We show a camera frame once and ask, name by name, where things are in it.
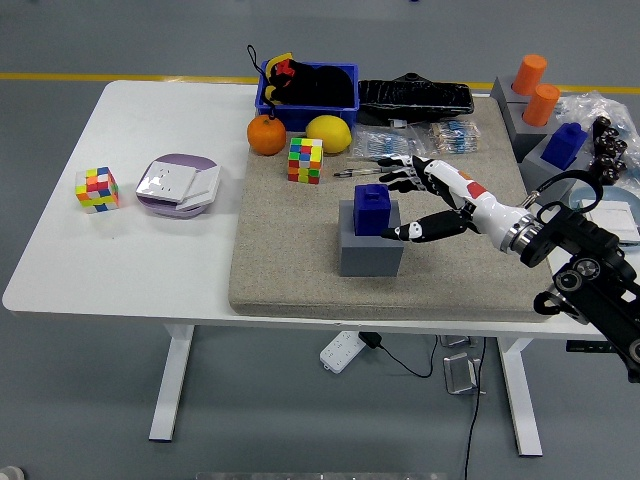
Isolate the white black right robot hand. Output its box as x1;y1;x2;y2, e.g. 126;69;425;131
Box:
377;153;527;251

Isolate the blue seal with square knob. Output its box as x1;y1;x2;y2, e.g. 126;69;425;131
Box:
353;183;393;236
542;122;587;171

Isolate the grey seal holder block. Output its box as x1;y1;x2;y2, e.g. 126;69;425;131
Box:
519;133;590;204
338;198;405;279

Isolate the clear bag of tan resistors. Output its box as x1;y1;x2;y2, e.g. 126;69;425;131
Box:
424;119;484;157

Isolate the grey cylinder holder block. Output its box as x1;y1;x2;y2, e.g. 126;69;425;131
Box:
489;75;531;119
504;99;564;164

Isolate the light blue plate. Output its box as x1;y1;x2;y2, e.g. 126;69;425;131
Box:
569;185;640;246

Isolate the orange cylinder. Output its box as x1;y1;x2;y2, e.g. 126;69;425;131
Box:
512;53;549;96
522;83;561;127

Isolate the clear bag of blue resistors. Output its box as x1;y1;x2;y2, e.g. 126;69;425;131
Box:
352;123;429;166

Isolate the black tray in plastic wrap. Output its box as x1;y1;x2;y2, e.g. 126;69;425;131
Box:
357;72;475;126

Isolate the cluster of dark round knobs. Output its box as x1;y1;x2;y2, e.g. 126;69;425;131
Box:
584;115;630;184

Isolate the crumpled clear plastic bag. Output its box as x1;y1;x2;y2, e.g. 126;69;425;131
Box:
554;89;640;149

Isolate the black table control panel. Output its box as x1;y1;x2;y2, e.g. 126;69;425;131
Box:
566;339;615;354

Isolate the yellow lemon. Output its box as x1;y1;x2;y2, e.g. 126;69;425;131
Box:
304;114;353;154

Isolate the white table leg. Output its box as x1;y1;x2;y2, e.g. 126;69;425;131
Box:
148;323;195;443
497;337;544;457

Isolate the white-edged colourful puzzle cube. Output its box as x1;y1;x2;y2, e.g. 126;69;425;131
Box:
286;137;325;186

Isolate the grey-brown mat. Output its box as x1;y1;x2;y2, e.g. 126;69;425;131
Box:
228;94;560;324

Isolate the white power strip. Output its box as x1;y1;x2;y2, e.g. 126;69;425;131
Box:
319;330;365;374

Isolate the blue plastic bin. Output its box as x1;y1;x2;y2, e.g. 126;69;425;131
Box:
254;61;361;132

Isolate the orange fruit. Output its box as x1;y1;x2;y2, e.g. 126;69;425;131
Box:
246;113;287;157

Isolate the scrambled colourful puzzle cube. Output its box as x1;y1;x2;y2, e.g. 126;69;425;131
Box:
74;166;121;215

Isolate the yellow floor tape line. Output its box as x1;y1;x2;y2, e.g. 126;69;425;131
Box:
0;72;640;96

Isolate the large metal bracket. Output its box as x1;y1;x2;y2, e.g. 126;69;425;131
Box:
443;352;486;397

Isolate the black plug with cord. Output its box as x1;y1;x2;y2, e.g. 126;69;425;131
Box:
359;332;489;480

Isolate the small white switch panel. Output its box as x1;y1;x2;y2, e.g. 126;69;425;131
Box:
177;166;222;211

